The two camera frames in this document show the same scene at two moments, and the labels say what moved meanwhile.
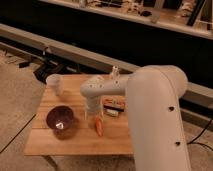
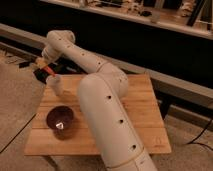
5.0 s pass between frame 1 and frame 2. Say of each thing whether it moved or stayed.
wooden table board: stayed
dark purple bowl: stayed
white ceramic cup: stayed
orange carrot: moved
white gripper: moved
